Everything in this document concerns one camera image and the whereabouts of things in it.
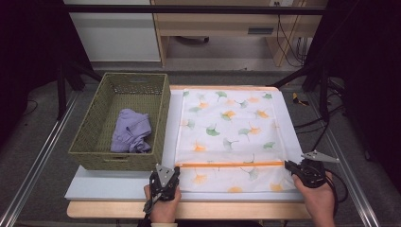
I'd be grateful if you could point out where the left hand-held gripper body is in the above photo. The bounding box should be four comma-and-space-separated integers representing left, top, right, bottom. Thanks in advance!
148, 164, 182, 202

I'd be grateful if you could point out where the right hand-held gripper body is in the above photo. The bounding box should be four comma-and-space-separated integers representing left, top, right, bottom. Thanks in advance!
297, 149, 341, 189

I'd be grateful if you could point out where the purple garment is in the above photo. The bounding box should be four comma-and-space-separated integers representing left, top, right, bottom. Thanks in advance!
110, 108, 153, 154

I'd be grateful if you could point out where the white leaf-print mesh laundry bag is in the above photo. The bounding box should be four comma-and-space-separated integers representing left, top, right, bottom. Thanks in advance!
174, 89, 299, 194

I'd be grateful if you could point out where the green woven basket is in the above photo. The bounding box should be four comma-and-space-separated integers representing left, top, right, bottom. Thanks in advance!
68, 72, 172, 172

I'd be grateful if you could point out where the person's right hand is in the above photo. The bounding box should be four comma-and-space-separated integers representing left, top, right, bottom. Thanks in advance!
291, 171, 337, 227

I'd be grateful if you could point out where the person's left hand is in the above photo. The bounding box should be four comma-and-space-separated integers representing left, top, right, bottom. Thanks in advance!
144, 184, 183, 225

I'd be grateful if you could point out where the white board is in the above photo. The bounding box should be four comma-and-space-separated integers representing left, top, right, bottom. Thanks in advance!
64, 89, 306, 202

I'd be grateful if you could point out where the yellow and black tool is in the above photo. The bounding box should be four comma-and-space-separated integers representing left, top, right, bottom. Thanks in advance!
291, 92, 310, 107

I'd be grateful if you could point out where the black metal stand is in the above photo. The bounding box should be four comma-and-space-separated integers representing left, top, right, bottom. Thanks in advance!
56, 60, 103, 121
270, 61, 332, 123

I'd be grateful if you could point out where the black curtain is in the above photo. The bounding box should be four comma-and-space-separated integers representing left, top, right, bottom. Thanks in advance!
0, 0, 93, 143
302, 0, 401, 185

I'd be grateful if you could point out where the dark chair base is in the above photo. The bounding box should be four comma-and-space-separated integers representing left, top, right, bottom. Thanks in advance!
174, 35, 210, 45

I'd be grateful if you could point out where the white cabinet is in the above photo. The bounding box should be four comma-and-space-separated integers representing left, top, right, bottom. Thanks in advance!
63, 0, 162, 62

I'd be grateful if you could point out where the wooden desk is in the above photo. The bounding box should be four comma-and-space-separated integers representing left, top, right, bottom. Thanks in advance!
150, 0, 327, 68

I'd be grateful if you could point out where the black horizontal bar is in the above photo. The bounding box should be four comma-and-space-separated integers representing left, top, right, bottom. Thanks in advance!
62, 4, 327, 16

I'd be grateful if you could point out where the aluminium rail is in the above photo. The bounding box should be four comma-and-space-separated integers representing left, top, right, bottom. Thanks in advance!
306, 93, 381, 227
0, 91, 80, 227

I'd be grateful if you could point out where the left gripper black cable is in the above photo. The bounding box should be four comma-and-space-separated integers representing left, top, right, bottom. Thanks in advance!
139, 192, 163, 227

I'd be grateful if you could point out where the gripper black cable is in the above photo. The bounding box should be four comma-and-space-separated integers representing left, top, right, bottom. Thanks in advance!
310, 117, 350, 221
139, 192, 163, 227

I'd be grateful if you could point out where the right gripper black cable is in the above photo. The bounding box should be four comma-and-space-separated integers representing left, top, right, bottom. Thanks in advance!
310, 117, 350, 221

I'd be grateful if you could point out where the black hanging cable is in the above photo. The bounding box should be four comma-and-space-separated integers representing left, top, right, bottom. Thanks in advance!
275, 2, 311, 68

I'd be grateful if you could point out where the thin black floor cable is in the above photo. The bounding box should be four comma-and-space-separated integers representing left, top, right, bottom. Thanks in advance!
18, 98, 40, 120

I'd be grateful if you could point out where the white wall socket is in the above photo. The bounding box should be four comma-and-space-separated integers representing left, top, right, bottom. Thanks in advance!
269, 0, 295, 8

